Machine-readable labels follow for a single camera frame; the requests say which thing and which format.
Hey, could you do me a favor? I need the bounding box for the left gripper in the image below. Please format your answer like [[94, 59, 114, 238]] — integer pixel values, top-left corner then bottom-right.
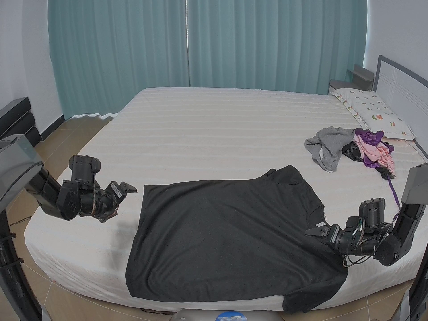
[[95, 189, 128, 222]]

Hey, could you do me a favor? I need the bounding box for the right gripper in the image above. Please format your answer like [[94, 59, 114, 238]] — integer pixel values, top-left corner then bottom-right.
[[329, 231, 360, 257]]

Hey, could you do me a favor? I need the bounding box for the blue-green curtain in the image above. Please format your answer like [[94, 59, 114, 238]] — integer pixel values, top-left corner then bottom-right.
[[48, 0, 191, 121], [187, 0, 368, 96]]

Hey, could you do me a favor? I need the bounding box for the black T-shirt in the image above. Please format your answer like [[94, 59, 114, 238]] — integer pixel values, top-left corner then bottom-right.
[[125, 165, 349, 314]]

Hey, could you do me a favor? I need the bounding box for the grey garment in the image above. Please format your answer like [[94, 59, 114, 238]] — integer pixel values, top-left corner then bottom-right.
[[304, 126, 355, 173]]

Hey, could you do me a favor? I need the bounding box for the grey bedside table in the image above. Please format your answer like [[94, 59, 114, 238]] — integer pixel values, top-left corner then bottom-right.
[[329, 64, 375, 95]]

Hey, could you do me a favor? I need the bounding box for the white printed pillow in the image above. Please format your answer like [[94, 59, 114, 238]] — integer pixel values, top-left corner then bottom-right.
[[331, 88, 417, 142]]

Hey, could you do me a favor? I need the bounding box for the black chest of drawers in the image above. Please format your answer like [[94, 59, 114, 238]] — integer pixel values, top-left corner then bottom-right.
[[0, 97, 43, 147]]

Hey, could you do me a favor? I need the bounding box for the bed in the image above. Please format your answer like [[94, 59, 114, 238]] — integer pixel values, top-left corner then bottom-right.
[[25, 55, 428, 314]]

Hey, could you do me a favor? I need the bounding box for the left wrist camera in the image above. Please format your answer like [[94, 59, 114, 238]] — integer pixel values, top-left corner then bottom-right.
[[108, 180, 127, 200]]

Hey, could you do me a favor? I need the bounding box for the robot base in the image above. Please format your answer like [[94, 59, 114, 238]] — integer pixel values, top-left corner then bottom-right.
[[171, 308, 269, 321]]

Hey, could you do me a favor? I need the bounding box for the pile of clothes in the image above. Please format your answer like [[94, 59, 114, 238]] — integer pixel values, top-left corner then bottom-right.
[[342, 128, 402, 210]]

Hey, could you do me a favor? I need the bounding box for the black cable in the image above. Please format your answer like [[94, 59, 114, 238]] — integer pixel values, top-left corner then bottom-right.
[[9, 214, 33, 227]]

